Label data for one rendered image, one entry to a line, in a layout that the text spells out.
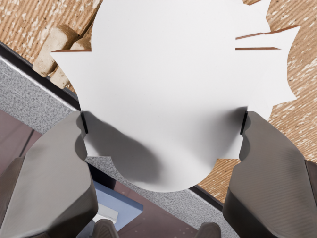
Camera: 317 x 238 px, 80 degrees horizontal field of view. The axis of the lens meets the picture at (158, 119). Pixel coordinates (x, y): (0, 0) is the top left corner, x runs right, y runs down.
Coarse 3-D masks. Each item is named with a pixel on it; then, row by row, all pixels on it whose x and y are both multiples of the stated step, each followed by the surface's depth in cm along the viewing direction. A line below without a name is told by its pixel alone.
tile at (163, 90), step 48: (144, 0) 9; (192, 0) 9; (96, 48) 11; (144, 48) 10; (192, 48) 10; (240, 48) 11; (96, 96) 12; (144, 96) 12; (192, 96) 12; (240, 96) 12; (96, 144) 14; (144, 144) 14; (192, 144) 13; (240, 144) 13
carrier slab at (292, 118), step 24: (288, 0) 19; (312, 0) 18; (288, 24) 20; (312, 24) 20; (312, 48) 21; (288, 72) 22; (312, 72) 22; (312, 96) 24; (288, 120) 26; (312, 120) 25; (312, 144) 27; (216, 168) 31; (216, 192) 34
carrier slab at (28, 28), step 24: (0, 0) 20; (24, 0) 20; (48, 0) 20; (72, 0) 19; (96, 0) 19; (0, 24) 21; (24, 24) 21; (48, 24) 21; (72, 24) 21; (24, 48) 22
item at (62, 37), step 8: (64, 24) 20; (56, 32) 19; (64, 32) 19; (72, 32) 20; (48, 40) 19; (56, 40) 19; (64, 40) 19; (72, 40) 20; (48, 48) 19; (56, 48) 19; (64, 48) 20; (40, 56) 20; (48, 56) 20; (40, 64) 20; (48, 64) 20; (56, 64) 21; (40, 72) 21; (48, 72) 21
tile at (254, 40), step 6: (240, 36) 17; (246, 36) 16; (252, 36) 16; (258, 36) 16; (240, 42) 16; (246, 42) 16; (252, 42) 16; (258, 42) 16; (252, 102) 19; (252, 108) 19
